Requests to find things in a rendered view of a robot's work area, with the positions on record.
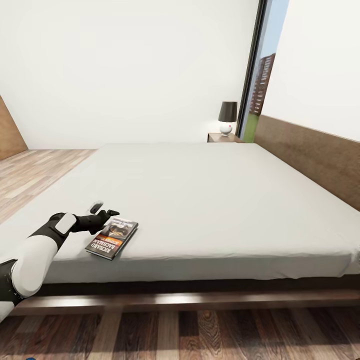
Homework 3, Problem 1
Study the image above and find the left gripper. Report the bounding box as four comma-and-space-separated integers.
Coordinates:
85, 209, 120, 235

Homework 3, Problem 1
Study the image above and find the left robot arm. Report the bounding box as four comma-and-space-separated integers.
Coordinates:
0, 200, 120, 323

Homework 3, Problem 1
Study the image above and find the hardback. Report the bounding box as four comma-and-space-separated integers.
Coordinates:
85, 217, 139, 261

